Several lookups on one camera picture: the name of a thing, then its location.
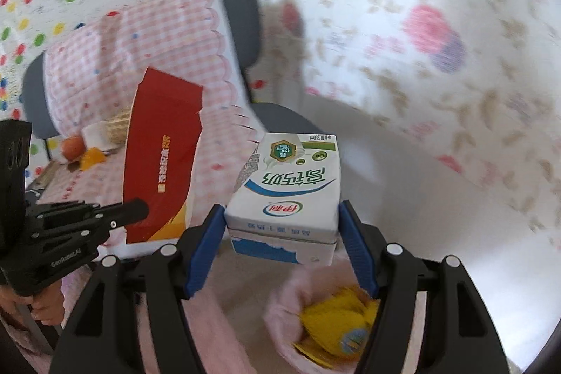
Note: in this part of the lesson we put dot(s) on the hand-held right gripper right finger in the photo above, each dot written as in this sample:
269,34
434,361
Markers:
357,251

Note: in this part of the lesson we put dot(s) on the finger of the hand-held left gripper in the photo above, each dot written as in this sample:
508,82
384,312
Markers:
127,211
87,234

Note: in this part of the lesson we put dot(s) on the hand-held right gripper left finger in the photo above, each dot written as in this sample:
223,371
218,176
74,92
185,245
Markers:
204,251

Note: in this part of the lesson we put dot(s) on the yellow foam fruit net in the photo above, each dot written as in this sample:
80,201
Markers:
324,319

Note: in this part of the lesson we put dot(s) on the red and white paper bag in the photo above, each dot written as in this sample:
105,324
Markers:
162,124

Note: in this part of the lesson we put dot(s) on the pink trash bag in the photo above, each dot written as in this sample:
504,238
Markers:
285,312

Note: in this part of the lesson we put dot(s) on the white and blue milk carton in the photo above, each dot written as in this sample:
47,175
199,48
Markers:
285,181

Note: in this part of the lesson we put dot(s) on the person's left forearm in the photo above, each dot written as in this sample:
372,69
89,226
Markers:
22,334

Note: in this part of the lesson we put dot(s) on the person's left hand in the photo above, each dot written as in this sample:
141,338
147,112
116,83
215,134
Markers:
44,308

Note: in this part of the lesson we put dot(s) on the bundle of wooden sticks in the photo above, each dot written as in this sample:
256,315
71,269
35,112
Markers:
48,177

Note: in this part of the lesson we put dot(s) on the woven bamboo tube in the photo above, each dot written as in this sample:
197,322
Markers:
118,128

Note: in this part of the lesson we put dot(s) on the red apple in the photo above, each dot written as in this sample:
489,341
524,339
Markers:
72,147

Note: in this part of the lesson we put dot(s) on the white tissue paper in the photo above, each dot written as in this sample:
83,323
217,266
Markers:
94,133

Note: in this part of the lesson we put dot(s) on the pink checked plastic sheet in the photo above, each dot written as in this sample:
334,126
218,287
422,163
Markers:
131,45

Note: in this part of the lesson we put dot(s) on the grey chair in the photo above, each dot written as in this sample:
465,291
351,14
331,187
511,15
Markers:
243,19

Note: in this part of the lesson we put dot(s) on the floral print sheet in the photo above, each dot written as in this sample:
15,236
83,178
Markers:
394,6

